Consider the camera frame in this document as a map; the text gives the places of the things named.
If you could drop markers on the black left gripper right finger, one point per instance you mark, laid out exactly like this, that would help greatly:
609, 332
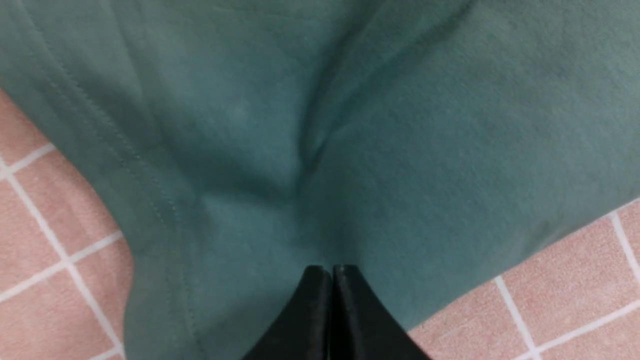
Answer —
361, 326

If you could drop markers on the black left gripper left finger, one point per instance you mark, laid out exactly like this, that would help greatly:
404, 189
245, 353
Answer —
300, 332

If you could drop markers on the green long-sleeve top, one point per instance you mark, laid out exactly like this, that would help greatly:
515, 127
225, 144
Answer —
434, 144

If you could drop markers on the pink checkered tablecloth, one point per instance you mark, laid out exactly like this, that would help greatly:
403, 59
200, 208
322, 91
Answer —
66, 270

